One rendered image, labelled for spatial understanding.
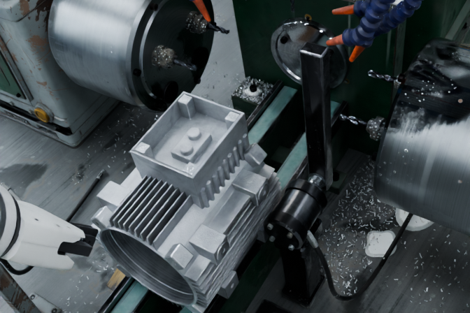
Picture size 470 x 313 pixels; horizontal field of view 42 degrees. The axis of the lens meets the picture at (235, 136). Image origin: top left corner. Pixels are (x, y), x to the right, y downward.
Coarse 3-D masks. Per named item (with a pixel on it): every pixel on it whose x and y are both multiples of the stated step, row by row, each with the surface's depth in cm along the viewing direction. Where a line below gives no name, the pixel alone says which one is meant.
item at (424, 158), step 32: (416, 64) 78; (448, 64) 77; (416, 96) 76; (448, 96) 75; (384, 128) 78; (416, 128) 76; (448, 128) 74; (384, 160) 79; (416, 160) 76; (448, 160) 74; (384, 192) 83; (416, 192) 79; (448, 192) 76; (448, 224) 81
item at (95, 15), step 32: (64, 0) 103; (96, 0) 100; (128, 0) 98; (160, 0) 99; (64, 32) 103; (96, 32) 100; (128, 32) 97; (160, 32) 101; (192, 32) 108; (64, 64) 107; (96, 64) 102; (128, 64) 98; (160, 64) 101; (128, 96) 103; (160, 96) 107
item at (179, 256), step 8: (256, 144) 83; (248, 152) 82; (256, 152) 82; (264, 152) 83; (248, 160) 83; (256, 160) 82; (104, 208) 79; (96, 216) 78; (104, 216) 78; (96, 224) 80; (104, 224) 78; (176, 248) 73; (184, 248) 74; (168, 256) 73; (176, 256) 73; (184, 256) 73; (192, 256) 74; (176, 264) 73; (184, 264) 73; (192, 312) 84; (200, 312) 82
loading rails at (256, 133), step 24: (288, 96) 112; (264, 120) 109; (288, 120) 114; (336, 120) 106; (264, 144) 108; (288, 144) 118; (336, 144) 110; (288, 168) 101; (336, 192) 110; (240, 264) 89; (264, 264) 98; (120, 288) 89; (144, 288) 90; (240, 288) 92; (120, 312) 88; (144, 312) 91; (168, 312) 97; (216, 312) 88; (240, 312) 96
